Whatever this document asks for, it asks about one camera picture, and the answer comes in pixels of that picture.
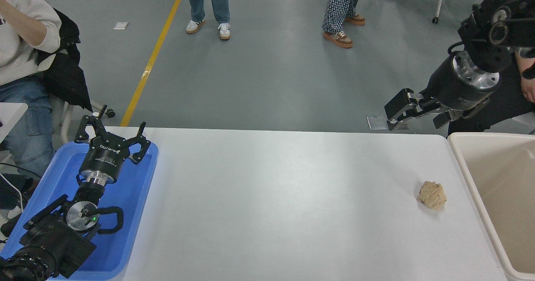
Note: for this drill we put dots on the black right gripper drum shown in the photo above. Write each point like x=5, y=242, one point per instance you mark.
x=453, y=90

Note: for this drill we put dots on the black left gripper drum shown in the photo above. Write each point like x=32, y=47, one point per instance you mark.
x=104, y=155

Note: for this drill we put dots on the tan paper ball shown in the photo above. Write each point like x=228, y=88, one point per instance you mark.
x=432, y=195

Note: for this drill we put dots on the person's forearm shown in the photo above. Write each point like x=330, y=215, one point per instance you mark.
x=523, y=57

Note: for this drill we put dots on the seated person's forearm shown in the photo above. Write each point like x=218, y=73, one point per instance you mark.
x=21, y=24

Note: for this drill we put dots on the person's hand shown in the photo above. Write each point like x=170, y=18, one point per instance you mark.
x=529, y=88

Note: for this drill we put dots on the white chair with casters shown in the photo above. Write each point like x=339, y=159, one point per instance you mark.
x=66, y=122

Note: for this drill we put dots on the metal floor plate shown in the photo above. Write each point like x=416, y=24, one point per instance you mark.
x=402, y=126
x=376, y=123

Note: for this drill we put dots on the blue plastic tray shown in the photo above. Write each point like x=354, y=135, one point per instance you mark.
x=125, y=197

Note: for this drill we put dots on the black jacket on chair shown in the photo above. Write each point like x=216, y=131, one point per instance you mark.
x=67, y=72

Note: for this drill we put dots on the small white side table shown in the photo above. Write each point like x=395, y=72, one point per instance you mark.
x=10, y=113

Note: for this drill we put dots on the large pale bin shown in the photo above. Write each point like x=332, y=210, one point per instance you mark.
x=501, y=180

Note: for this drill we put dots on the seated person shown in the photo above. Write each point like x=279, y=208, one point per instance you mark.
x=16, y=63

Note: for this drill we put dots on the white rolling chair base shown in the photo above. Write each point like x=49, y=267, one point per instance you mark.
x=439, y=1

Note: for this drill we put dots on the person in patterned trousers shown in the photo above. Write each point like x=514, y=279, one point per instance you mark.
x=340, y=5

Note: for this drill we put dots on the person in blue jeans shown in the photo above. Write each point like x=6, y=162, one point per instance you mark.
x=219, y=1

